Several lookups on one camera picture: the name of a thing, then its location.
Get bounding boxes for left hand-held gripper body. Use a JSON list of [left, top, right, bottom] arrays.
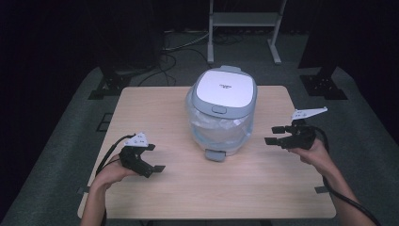
[[119, 132, 152, 179]]

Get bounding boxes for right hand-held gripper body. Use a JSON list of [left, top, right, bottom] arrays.
[[280, 106, 328, 151]]

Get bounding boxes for white grey pedal trash can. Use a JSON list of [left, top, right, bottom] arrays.
[[184, 64, 259, 163]]

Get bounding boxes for person's right hand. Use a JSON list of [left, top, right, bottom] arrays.
[[287, 137, 339, 177]]

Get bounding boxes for person's left hand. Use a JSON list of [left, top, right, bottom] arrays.
[[89, 153, 139, 193]]

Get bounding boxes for dark stand base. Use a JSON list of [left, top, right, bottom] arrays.
[[299, 73, 348, 101], [88, 67, 134, 101]]

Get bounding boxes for clear plastic trash bag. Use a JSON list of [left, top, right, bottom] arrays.
[[185, 92, 254, 149]]

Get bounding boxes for white metal stand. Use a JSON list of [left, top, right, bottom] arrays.
[[206, 0, 288, 66]]

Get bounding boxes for left hand-held gripper black cable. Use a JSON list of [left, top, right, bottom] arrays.
[[94, 134, 136, 177]]

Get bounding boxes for hand-held gripper black cable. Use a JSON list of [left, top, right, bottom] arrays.
[[94, 134, 136, 177], [309, 124, 382, 226]]

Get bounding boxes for black floor cable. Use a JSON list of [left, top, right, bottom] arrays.
[[137, 46, 209, 88]]

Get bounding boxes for right hand-held gripper black cable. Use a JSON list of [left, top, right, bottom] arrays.
[[309, 124, 382, 226]]

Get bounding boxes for white floor cable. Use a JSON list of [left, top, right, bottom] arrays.
[[163, 31, 211, 53]]

